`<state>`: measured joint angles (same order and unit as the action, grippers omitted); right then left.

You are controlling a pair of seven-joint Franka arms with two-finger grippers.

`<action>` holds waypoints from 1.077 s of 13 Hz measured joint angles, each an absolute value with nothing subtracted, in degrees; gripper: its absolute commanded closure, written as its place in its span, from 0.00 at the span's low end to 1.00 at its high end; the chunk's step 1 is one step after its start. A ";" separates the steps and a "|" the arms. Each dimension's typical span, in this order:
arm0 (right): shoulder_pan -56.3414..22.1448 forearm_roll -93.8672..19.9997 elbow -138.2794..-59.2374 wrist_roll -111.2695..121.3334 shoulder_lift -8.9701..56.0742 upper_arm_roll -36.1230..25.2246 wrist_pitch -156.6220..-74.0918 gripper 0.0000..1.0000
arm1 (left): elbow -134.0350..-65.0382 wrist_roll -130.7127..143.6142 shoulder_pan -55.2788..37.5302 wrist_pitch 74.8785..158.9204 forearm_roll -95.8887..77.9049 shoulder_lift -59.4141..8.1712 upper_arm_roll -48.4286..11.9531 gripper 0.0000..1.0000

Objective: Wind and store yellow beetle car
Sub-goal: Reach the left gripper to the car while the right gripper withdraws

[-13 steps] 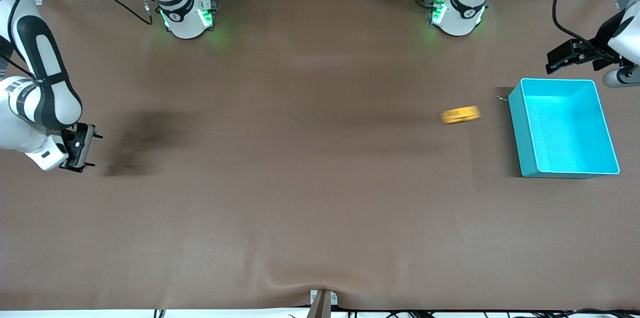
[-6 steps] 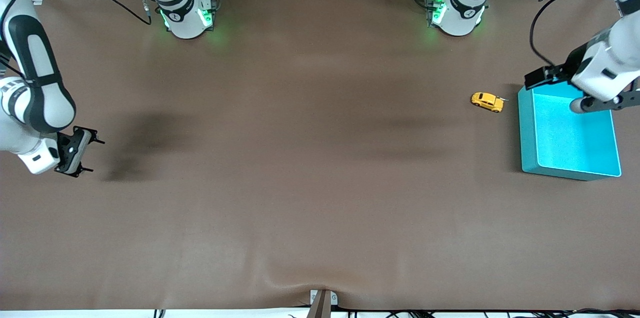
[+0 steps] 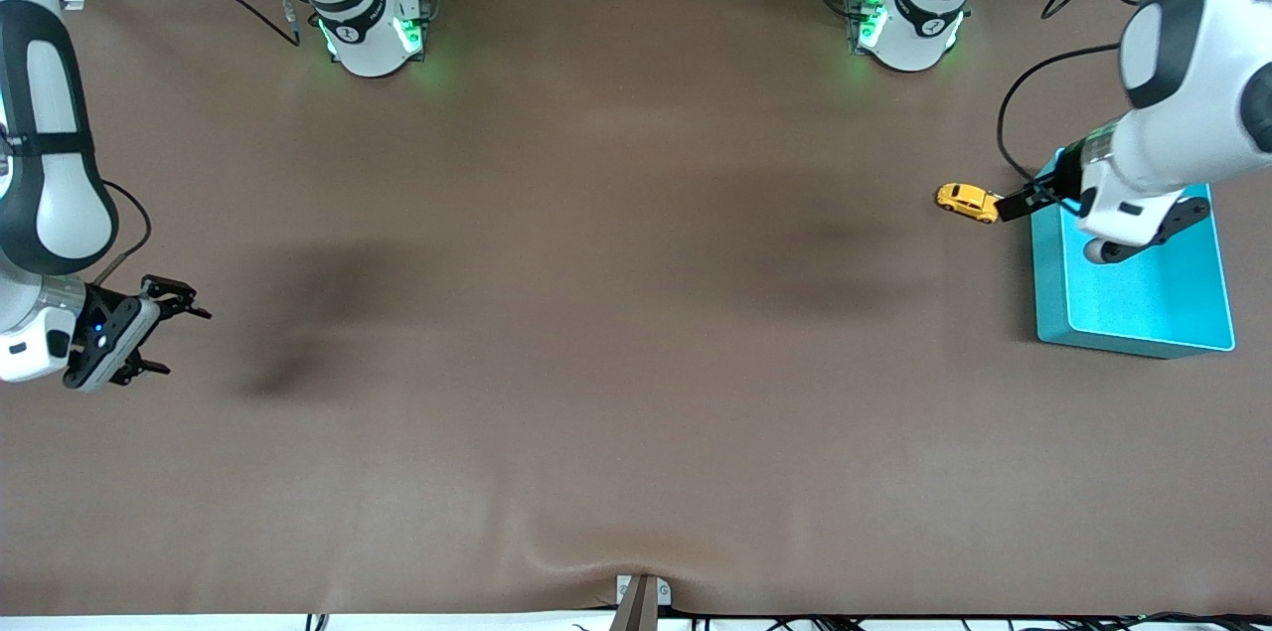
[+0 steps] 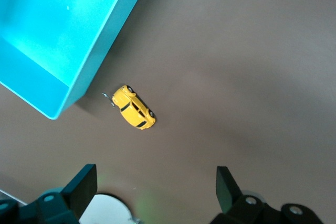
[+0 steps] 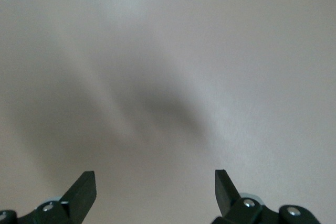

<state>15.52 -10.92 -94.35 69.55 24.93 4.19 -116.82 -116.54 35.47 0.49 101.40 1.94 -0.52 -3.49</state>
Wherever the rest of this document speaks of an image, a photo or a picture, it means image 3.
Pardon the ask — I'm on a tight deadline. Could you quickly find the teal plastic bin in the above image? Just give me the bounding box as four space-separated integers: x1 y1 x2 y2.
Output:
1030 148 1237 361

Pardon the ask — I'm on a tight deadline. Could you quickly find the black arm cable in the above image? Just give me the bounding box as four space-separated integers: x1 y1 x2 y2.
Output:
996 0 1144 185
60 0 301 289

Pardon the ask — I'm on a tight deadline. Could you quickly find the yellow beetle toy car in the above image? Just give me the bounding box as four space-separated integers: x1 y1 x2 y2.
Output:
935 183 1002 225

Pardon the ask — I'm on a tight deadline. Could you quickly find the metal table edge bracket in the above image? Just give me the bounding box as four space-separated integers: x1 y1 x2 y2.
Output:
615 574 673 609

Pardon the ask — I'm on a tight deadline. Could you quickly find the brown table mat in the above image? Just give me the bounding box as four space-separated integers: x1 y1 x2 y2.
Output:
0 0 1272 618

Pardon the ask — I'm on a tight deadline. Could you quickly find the brown post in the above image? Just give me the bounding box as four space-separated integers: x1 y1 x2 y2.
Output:
608 577 662 631

